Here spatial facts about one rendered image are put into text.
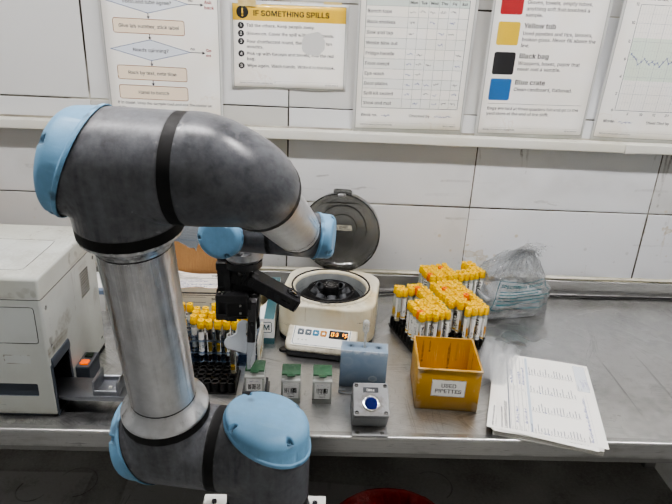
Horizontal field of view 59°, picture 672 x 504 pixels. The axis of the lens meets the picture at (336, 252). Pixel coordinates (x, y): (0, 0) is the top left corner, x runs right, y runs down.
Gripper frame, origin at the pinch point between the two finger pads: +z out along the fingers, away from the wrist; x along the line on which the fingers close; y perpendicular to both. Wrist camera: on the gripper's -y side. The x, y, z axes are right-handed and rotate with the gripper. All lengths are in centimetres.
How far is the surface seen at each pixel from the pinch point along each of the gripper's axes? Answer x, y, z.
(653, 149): -50, -103, -33
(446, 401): 3.6, -39.6, 9.6
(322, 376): 1.6, -13.7, 5.2
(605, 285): -53, -101, 9
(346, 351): -3.2, -18.8, 2.2
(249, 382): 2.4, 1.1, 6.3
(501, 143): -51, -62, -33
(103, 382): 0.5, 30.8, 7.9
